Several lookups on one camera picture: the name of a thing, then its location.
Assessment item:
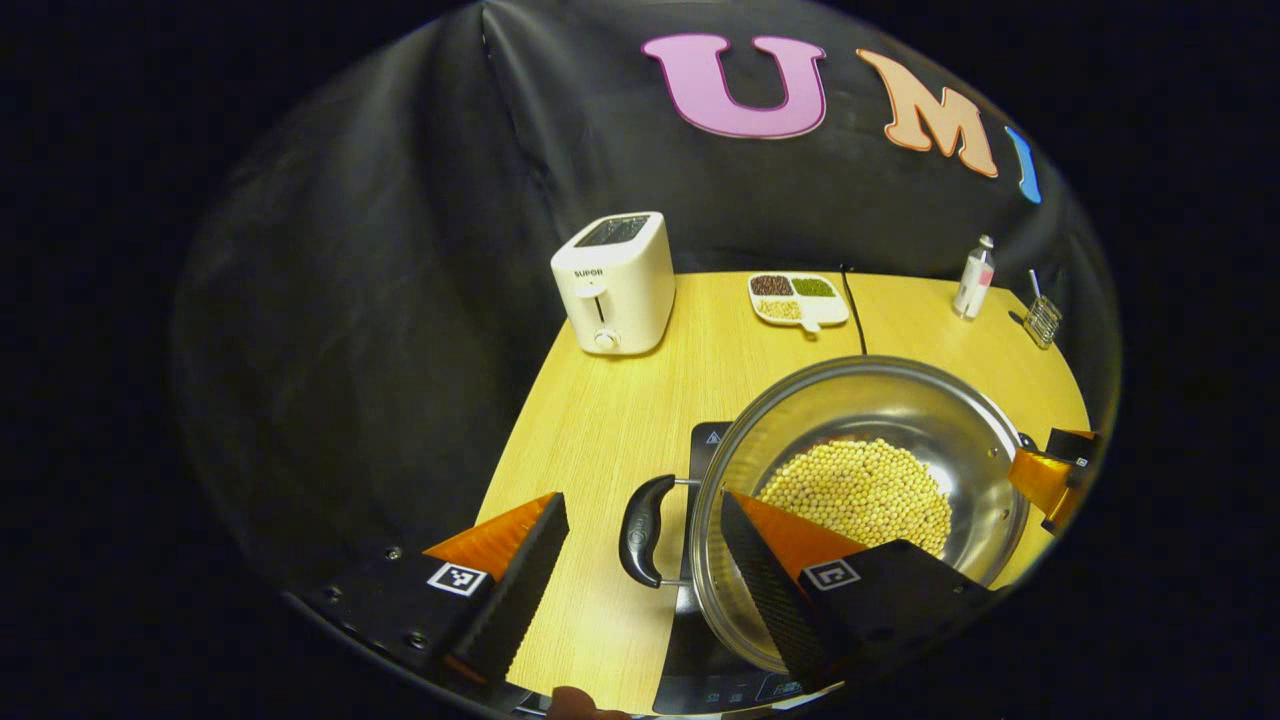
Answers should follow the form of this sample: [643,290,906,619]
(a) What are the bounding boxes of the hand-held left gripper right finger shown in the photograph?
[720,490,996,691]

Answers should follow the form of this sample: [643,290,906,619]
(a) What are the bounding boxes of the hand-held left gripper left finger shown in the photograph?
[300,492,571,686]

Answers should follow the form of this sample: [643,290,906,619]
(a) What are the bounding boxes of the black induction cooktop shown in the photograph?
[652,421,851,716]

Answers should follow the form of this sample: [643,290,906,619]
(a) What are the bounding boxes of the stainless steel pot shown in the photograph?
[618,355,1041,673]

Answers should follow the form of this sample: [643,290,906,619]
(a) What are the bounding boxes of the pile of soybeans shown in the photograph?
[757,438,953,558]

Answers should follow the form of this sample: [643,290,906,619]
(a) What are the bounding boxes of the small clear bottle pink label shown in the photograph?
[952,235,996,321]

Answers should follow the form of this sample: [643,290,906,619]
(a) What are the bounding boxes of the white divided bean dish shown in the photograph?
[748,272,851,333]

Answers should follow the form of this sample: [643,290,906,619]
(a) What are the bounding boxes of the white toaster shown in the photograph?
[550,211,677,356]

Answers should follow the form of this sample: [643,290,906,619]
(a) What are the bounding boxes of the wire mesh cutlery holder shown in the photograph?
[1022,295,1063,349]

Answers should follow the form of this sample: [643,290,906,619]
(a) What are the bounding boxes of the black power cable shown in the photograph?
[840,265,869,358]

